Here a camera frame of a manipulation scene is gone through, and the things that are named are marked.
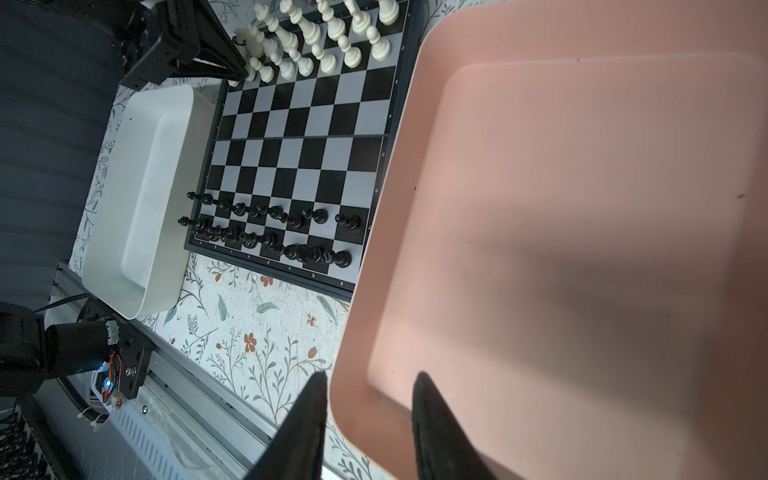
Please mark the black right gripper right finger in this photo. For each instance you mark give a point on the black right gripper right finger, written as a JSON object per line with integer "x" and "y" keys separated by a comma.
{"x": 442, "y": 449}

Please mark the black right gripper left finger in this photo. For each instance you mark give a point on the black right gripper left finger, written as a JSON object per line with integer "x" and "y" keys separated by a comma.
{"x": 296, "y": 451}

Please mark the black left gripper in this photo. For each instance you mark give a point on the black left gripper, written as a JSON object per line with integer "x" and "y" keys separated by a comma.
{"x": 176, "y": 39}

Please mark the black chess pawn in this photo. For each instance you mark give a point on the black chess pawn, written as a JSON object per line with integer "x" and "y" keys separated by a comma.
{"x": 349, "y": 222}

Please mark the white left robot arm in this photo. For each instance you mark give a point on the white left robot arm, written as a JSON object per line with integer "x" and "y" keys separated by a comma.
{"x": 32, "y": 353}

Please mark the black white chess board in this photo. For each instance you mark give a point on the black white chess board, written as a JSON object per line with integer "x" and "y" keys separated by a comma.
{"x": 285, "y": 156}

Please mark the white plastic tray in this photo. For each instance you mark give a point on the white plastic tray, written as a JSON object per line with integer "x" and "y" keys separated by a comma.
{"x": 135, "y": 260}

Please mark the pink plastic tray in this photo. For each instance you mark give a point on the pink plastic tray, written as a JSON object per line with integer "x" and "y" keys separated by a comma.
{"x": 571, "y": 240}

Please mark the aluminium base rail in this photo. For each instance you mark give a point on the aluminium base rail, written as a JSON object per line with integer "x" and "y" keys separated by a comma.
{"x": 182, "y": 423}

